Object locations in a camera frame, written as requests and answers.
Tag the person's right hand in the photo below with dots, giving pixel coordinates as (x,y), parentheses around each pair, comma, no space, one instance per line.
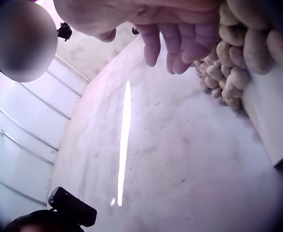
(136,12)

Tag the person's right thumb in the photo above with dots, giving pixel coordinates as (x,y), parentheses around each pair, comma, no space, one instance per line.
(105,33)

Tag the person's right index finger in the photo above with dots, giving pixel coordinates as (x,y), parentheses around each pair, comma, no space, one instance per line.
(151,46)

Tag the person's right little finger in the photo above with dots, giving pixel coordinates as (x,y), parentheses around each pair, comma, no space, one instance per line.
(212,36)

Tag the person's right ring finger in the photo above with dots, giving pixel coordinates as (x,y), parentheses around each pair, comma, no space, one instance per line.
(194,44)

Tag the person's right middle finger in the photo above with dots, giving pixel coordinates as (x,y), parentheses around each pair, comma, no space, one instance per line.
(175,55)

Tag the black ceiling fixture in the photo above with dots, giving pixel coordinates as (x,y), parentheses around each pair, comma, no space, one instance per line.
(134,31)
(64,31)

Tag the pile of potatoes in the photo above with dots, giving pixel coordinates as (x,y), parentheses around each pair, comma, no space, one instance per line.
(242,48)

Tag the white display bin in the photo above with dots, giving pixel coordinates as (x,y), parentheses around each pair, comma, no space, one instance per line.
(269,116)

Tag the long ceiling lamp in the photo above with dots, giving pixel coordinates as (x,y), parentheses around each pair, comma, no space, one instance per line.
(124,145)

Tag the black wrist band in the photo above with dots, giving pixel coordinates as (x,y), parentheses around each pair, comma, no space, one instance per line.
(71,207)

